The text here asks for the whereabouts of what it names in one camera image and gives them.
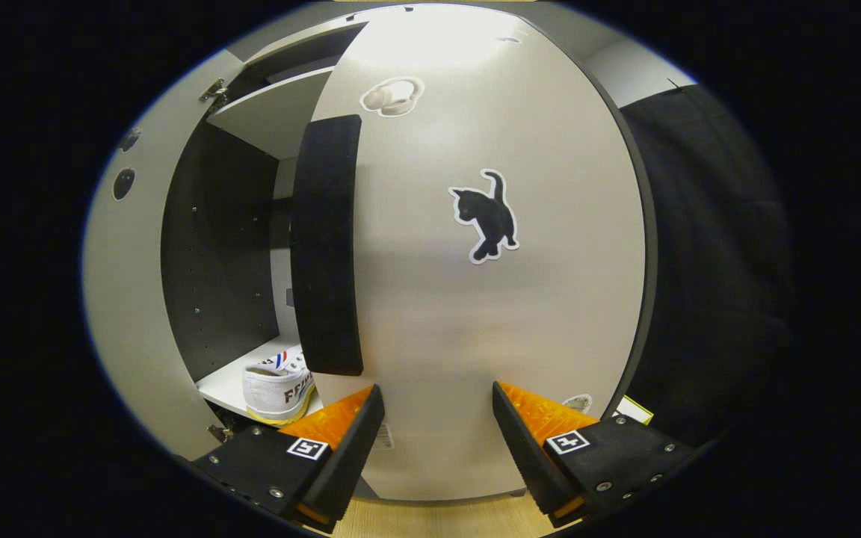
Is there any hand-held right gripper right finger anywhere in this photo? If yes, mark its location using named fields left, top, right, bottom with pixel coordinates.
left=492, top=381, right=700, bottom=528

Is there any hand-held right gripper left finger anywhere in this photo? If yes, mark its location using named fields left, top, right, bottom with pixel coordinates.
left=190, top=383, right=386, bottom=534

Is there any white striped canvas shoe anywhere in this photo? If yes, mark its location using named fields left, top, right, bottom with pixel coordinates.
left=241, top=347, right=317, bottom=427

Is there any white cabinet door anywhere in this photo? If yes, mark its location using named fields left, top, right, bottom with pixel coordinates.
left=309, top=4, right=659, bottom=503
left=81, top=56, right=248, bottom=460

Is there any white grey shoe cabinet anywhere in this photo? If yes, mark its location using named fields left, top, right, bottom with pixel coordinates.
left=160, top=21, right=368, bottom=449

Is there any white yellow card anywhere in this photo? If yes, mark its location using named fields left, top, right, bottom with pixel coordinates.
left=612, top=395, right=655, bottom=425

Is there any black backdrop cloth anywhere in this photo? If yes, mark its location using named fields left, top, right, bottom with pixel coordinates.
left=617, top=82, right=794, bottom=449

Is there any black foam door handle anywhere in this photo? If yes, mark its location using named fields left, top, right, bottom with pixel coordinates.
left=290, top=114, right=365, bottom=377

